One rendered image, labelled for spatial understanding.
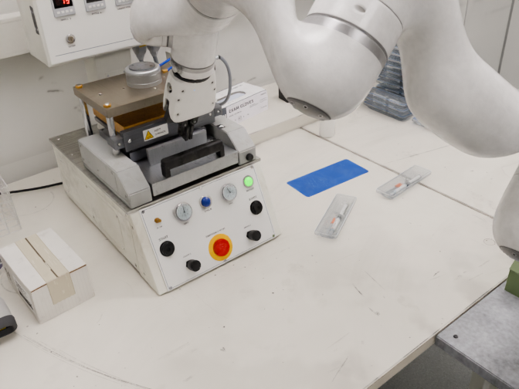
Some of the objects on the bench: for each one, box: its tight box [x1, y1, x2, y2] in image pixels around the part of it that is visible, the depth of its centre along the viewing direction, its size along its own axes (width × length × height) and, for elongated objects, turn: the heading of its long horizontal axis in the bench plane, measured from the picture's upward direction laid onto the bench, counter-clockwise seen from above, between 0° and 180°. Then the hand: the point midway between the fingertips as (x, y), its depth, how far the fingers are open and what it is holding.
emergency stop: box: [213, 238, 230, 256], centre depth 122 cm, size 2×4×4 cm, turn 132°
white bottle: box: [319, 120, 335, 138], centre depth 174 cm, size 5×5×14 cm
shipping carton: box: [0, 228, 95, 324], centre depth 116 cm, size 19×13×9 cm
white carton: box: [215, 82, 268, 123], centre depth 181 cm, size 12×23×7 cm, turn 141°
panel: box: [138, 164, 276, 292], centre depth 120 cm, size 2×30×19 cm, turn 132°
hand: (185, 129), depth 115 cm, fingers closed
